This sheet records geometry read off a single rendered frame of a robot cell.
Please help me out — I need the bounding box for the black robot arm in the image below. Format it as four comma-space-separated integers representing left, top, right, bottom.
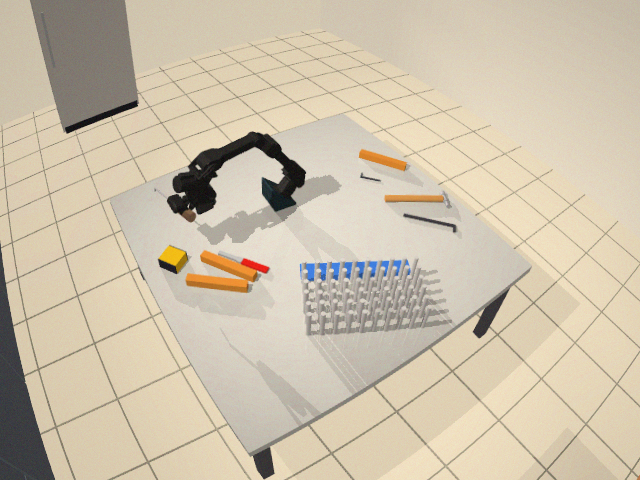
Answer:
172, 131, 306, 215

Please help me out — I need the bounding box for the orange-handled hammer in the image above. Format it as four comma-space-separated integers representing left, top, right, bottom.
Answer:
385, 190, 449, 208

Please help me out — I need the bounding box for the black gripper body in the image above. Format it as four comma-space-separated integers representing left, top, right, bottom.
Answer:
167, 184, 217, 214

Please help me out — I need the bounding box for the blue flat strip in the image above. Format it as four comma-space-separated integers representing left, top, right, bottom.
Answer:
300, 260, 411, 281

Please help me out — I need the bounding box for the orange flat bar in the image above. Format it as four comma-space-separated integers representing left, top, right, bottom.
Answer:
359, 150, 407, 171
200, 251, 257, 282
186, 273, 249, 293

